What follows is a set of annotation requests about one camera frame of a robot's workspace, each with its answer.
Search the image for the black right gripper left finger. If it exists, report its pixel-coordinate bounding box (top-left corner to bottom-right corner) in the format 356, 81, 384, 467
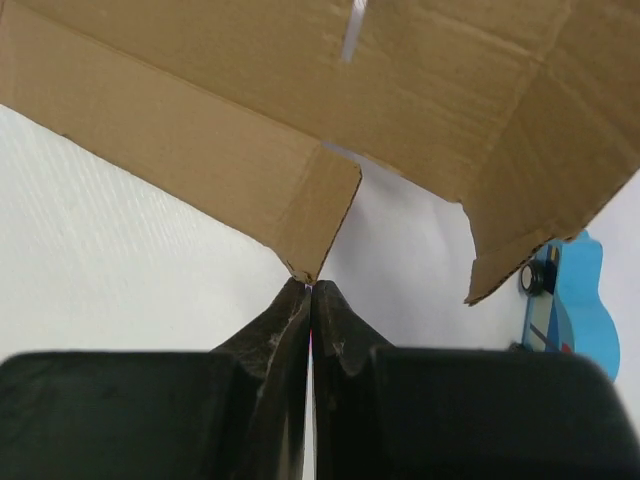
1, 280, 308, 479

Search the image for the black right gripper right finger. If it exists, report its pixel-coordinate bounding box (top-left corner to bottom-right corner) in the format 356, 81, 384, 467
311, 281, 639, 479

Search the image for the brown cardboard paper box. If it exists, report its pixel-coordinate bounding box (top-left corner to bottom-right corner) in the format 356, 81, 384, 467
1, 1, 639, 304

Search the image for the small blue toy car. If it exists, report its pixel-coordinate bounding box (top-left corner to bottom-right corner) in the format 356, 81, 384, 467
509, 231, 620, 380

